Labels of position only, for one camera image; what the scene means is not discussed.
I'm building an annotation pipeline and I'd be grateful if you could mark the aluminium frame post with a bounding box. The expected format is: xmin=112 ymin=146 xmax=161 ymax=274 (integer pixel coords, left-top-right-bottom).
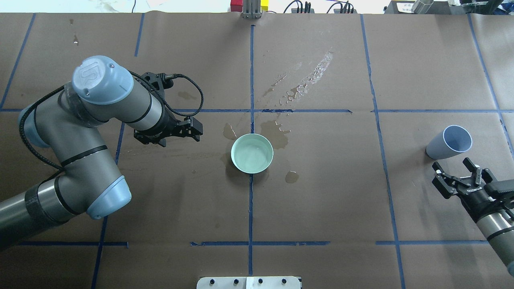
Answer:
xmin=241 ymin=0 xmax=262 ymax=19

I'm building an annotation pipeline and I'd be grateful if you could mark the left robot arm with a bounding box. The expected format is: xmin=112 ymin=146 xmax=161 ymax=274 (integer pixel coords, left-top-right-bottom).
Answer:
xmin=0 ymin=55 xmax=204 ymax=250

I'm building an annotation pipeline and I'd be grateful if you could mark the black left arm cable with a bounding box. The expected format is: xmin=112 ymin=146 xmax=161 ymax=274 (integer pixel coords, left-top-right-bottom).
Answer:
xmin=19 ymin=72 xmax=204 ymax=171

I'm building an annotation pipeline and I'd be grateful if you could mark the white mounting plate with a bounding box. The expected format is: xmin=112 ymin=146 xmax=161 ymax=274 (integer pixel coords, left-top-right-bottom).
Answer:
xmin=196 ymin=276 xmax=302 ymax=289

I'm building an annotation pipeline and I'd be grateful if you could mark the mint green bowl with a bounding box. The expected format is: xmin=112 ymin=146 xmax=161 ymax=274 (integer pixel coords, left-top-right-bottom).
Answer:
xmin=230 ymin=133 xmax=274 ymax=174

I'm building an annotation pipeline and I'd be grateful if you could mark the light blue cup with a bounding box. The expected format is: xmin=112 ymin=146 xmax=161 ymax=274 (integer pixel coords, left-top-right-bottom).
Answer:
xmin=425 ymin=125 xmax=473 ymax=160

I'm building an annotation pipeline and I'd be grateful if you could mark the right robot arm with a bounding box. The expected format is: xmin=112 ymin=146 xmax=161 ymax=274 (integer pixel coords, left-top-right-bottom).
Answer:
xmin=432 ymin=158 xmax=514 ymax=276

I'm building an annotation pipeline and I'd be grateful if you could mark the red block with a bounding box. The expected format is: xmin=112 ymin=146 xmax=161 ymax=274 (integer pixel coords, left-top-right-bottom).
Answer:
xmin=230 ymin=0 xmax=243 ymax=12

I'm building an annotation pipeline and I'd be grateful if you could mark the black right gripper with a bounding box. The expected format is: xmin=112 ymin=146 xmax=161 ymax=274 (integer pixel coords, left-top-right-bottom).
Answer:
xmin=432 ymin=157 xmax=514 ymax=223

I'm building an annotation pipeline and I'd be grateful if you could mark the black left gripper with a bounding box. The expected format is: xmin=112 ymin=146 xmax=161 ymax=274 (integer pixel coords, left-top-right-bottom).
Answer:
xmin=134 ymin=114 xmax=203 ymax=147

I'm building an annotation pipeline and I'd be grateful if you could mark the yellow block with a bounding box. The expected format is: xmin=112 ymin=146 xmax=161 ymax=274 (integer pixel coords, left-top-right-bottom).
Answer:
xmin=260 ymin=0 xmax=269 ymax=12

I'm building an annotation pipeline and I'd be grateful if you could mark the silver metal can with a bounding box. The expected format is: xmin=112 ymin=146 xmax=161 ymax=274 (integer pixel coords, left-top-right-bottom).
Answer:
xmin=411 ymin=0 xmax=434 ymax=14

